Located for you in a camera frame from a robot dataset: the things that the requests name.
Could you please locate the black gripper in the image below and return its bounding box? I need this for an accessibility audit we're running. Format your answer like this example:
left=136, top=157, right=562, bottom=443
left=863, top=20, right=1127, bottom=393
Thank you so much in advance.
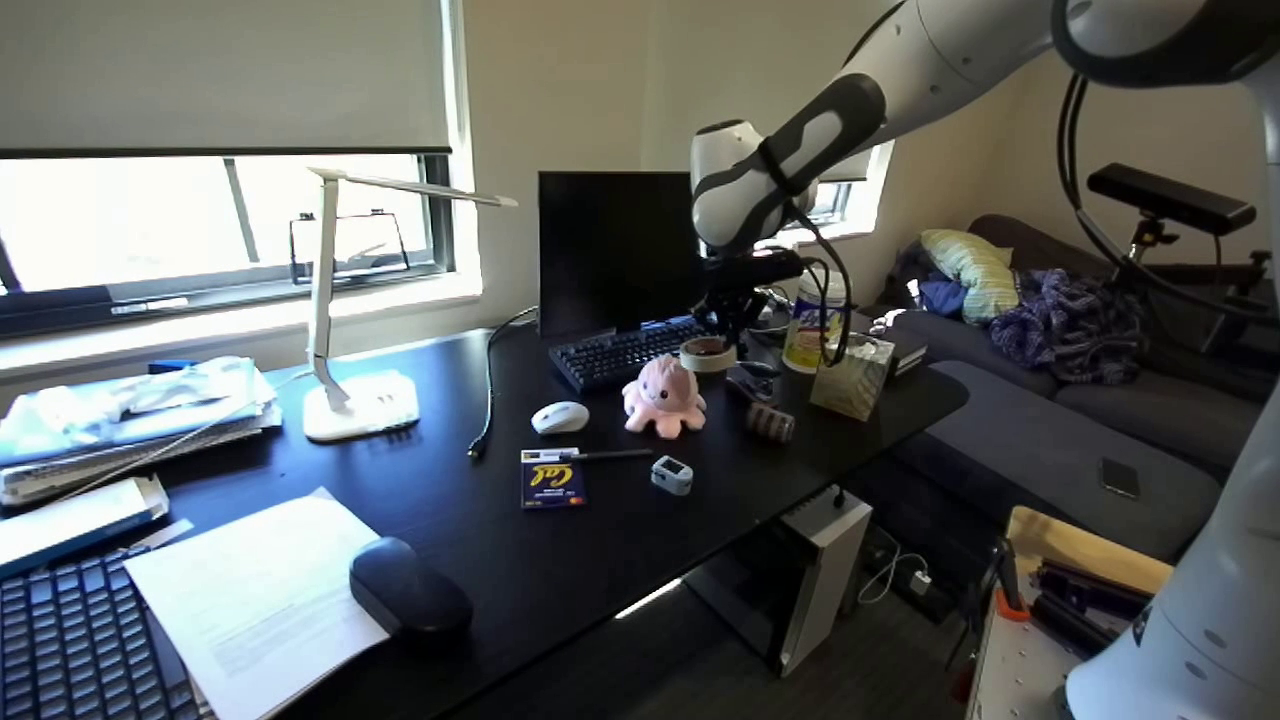
left=697, top=275, right=791, bottom=360

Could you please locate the white masking tape roll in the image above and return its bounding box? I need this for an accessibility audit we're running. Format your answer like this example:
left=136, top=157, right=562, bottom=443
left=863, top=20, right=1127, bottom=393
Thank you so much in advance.
left=678, top=333, right=743, bottom=381

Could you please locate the yellow label wipes canister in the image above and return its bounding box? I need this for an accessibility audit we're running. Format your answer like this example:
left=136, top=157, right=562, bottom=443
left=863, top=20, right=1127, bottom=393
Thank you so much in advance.
left=781, top=317, right=837, bottom=381

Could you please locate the pink octopus plush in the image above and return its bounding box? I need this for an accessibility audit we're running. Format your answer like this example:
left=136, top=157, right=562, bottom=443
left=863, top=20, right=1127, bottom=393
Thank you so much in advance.
left=621, top=351, right=714, bottom=443

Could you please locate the brown ridged cylinder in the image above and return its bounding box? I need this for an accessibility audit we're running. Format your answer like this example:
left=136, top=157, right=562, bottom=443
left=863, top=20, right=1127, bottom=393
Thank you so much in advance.
left=743, top=401, right=799, bottom=446

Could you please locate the black computer keyboard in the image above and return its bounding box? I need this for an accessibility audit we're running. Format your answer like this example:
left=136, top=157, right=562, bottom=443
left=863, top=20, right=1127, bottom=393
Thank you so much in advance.
left=545, top=313, right=714, bottom=397

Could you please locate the yellow white tissue box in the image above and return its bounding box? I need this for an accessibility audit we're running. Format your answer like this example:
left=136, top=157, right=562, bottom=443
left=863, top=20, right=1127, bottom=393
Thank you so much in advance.
left=807, top=333, right=899, bottom=426

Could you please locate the black computer monitor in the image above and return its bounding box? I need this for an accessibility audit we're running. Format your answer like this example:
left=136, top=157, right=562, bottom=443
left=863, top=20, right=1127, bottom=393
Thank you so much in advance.
left=537, top=167, right=714, bottom=342

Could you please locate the grey pen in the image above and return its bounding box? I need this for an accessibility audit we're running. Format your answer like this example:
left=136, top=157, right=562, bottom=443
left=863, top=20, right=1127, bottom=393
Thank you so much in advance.
left=520, top=443, right=662, bottom=469

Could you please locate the white black computer tower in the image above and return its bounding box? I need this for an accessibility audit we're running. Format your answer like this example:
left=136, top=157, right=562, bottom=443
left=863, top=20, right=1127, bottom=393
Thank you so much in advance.
left=683, top=482, right=878, bottom=679

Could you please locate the pale green pillow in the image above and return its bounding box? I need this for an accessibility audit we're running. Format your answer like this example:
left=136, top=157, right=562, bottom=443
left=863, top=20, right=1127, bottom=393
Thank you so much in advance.
left=917, top=224, right=1025, bottom=325

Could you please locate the white roller blind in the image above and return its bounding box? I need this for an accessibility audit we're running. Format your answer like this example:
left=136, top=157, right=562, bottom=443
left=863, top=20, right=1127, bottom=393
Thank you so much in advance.
left=637, top=0, right=929, bottom=187
left=0, top=0, right=457, bottom=157

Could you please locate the purple clothing pile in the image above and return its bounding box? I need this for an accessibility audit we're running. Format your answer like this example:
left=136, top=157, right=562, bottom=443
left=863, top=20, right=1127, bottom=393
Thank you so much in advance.
left=989, top=262, right=1154, bottom=393

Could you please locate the white desk lamp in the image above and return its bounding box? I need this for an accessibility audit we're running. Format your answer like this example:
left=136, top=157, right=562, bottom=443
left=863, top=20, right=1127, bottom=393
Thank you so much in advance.
left=298, top=163, right=523, bottom=446

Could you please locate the robot mounting table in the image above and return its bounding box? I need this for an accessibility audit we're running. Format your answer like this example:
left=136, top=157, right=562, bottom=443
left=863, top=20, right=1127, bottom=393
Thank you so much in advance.
left=965, top=501, right=1186, bottom=720

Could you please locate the black computer mouse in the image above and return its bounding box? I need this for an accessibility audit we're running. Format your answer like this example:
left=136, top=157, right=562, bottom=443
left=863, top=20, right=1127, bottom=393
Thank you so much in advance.
left=349, top=531, right=476, bottom=644

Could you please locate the small dark flat device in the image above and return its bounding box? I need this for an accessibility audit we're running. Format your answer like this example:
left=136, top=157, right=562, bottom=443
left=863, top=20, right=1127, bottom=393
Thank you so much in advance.
left=1097, top=457, right=1150, bottom=503

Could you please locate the orange black clamp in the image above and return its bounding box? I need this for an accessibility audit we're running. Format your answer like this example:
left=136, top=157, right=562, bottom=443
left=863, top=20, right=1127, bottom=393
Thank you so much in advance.
left=993, top=535, right=1154, bottom=659

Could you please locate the white printed paper sheet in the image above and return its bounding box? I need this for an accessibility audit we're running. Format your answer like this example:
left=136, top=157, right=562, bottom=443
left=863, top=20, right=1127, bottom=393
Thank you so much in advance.
left=121, top=482, right=397, bottom=720

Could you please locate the stack of papers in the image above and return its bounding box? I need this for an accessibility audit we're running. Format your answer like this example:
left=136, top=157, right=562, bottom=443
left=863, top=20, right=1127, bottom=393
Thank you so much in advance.
left=0, top=351, right=290, bottom=511

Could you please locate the white notebook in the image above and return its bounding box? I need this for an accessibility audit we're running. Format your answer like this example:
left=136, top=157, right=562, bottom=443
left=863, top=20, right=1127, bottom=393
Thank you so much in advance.
left=0, top=471, right=176, bottom=574

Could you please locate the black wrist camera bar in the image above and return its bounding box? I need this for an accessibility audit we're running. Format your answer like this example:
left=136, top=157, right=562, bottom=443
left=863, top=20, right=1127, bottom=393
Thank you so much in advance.
left=715, top=249, right=812, bottom=289

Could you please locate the black desk cable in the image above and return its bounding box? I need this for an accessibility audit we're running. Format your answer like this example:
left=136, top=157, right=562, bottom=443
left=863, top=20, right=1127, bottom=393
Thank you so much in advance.
left=463, top=313, right=537, bottom=462

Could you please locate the floor power strip with cables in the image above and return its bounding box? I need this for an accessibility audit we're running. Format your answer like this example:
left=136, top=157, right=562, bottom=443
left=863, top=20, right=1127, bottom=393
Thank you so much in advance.
left=858, top=531, right=958, bottom=624

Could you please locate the black camera on tripod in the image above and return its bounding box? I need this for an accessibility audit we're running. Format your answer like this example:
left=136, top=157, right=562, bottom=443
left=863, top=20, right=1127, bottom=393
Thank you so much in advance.
left=1085, top=161, right=1280, bottom=285

